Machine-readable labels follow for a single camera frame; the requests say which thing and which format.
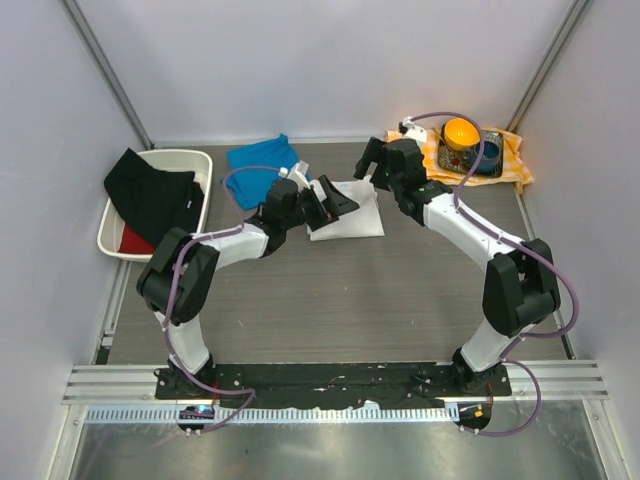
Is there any white t shirt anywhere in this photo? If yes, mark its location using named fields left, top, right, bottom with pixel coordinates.
left=307, top=175, right=385, bottom=242

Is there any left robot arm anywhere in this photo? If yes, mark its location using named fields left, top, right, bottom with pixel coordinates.
left=136, top=176, right=359, bottom=397

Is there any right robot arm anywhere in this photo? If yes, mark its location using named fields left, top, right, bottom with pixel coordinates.
left=354, top=137, right=561, bottom=392

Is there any dark patterned tray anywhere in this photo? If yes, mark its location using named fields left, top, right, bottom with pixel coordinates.
left=437, top=130, right=505, bottom=178

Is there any blue folded t shirt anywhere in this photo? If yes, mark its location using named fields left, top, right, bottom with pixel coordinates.
left=226, top=134, right=299, bottom=211

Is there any yellow bowl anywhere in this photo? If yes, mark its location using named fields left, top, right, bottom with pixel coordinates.
left=442, top=118, right=481, bottom=151

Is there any blue mug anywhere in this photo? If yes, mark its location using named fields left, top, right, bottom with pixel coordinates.
left=466, top=141, right=502, bottom=175

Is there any yellow checkered cloth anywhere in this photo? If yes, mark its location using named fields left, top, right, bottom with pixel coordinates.
left=385, top=126, right=535, bottom=195

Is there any black t shirt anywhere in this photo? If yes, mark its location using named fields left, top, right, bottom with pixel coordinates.
left=104, top=149, right=204, bottom=247

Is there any red t shirt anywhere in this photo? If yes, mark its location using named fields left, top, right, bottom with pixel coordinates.
left=118, top=182, right=204, bottom=256

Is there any white plastic bin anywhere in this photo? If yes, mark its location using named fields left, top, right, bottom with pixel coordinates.
left=97, top=149, right=213, bottom=263

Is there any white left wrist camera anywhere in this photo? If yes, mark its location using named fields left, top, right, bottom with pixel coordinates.
left=278, top=161, right=312, bottom=192

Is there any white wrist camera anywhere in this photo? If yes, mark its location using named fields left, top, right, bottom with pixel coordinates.
left=399, top=116, right=429, bottom=148
left=278, top=161, right=312, bottom=192

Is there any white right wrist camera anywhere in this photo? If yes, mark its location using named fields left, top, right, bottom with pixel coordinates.
left=399, top=116, right=429, bottom=148

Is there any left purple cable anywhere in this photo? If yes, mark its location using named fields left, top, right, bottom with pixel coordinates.
left=162, top=166, right=289, bottom=432

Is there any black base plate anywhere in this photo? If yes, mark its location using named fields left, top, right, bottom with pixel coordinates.
left=154, top=362, right=512, bottom=410

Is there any slotted cable duct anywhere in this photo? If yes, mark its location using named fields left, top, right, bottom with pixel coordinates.
left=85, top=402, right=459, bottom=425

